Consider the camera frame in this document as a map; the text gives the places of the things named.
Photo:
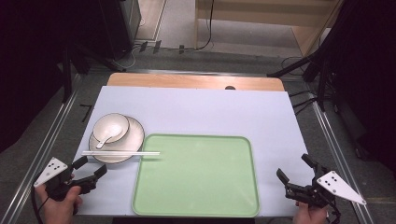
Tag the white chopstick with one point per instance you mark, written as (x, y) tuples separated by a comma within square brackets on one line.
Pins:
[(124, 152)]

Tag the wooden table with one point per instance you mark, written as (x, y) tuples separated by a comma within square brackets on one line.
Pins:
[(174, 81)]

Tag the white plate with dark rim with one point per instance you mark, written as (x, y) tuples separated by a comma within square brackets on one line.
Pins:
[(132, 141)]

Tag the green plastic tray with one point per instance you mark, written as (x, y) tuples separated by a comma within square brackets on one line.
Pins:
[(199, 177)]

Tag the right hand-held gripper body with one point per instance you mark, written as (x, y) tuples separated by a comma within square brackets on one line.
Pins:
[(337, 186)]

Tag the person's right hand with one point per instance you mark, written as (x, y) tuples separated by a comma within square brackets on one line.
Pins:
[(309, 215)]

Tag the black tripod stand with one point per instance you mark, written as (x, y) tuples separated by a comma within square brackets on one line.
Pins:
[(320, 71)]

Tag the black metal stand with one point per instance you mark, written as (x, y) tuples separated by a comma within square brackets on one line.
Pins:
[(66, 74)]

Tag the white table cover board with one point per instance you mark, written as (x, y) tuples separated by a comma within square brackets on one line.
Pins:
[(199, 109)]

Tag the metal floor rail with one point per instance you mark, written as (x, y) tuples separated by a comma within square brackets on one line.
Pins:
[(199, 72), (34, 161), (339, 155)]

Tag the black computer case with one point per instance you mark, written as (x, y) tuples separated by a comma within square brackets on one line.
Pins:
[(120, 28)]

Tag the white bowl with dark rim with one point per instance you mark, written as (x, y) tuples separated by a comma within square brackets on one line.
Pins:
[(116, 122)]

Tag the person's left hand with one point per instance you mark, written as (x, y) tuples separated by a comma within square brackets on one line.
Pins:
[(60, 210)]

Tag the black curtain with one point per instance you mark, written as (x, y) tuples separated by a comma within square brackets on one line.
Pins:
[(367, 77), (28, 62)]

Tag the white ceramic spoon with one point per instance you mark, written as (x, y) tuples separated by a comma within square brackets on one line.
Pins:
[(109, 132)]

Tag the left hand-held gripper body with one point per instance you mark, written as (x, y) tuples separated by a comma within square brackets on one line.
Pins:
[(51, 170)]

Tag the light wooden shelf unit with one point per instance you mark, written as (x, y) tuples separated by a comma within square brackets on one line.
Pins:
[(264, 12)]

